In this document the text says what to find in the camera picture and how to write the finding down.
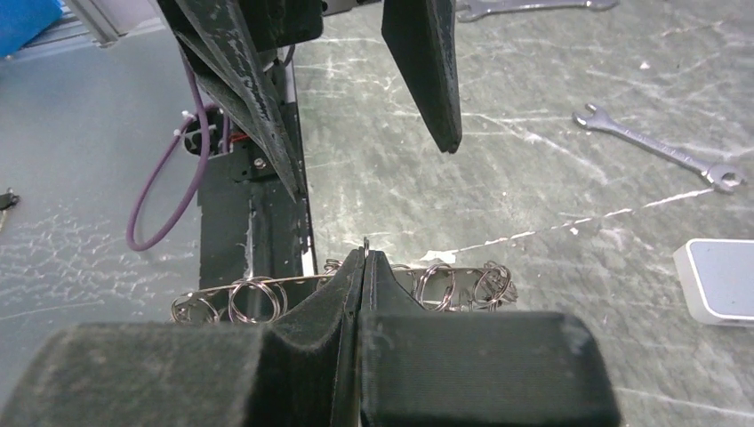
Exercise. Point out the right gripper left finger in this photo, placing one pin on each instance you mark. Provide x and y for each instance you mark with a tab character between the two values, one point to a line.
296	371

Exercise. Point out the small silver wrench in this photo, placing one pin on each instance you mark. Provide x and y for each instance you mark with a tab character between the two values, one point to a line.
720	176

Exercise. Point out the grey plastic box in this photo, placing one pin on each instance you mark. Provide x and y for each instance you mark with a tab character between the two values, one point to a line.
716	277

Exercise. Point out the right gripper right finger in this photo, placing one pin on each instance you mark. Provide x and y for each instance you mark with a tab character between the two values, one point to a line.
504	368

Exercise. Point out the large silver wrench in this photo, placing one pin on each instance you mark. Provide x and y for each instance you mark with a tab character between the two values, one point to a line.
469	11

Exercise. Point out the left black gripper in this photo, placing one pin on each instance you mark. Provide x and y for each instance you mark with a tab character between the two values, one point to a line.
223	41

